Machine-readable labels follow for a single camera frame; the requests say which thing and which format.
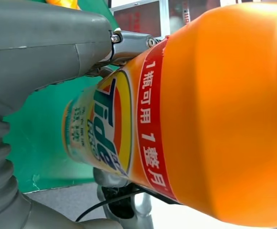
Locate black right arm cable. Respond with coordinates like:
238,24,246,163
75,189,144,222

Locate white framed red panel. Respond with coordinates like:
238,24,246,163
110,0,222,40

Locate green table mat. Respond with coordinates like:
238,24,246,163
3,0,120,193

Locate orange detergent bottle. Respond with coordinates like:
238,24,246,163
45,0,80,10
61,1,277,228

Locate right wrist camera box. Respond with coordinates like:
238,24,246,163
101,186,142,219

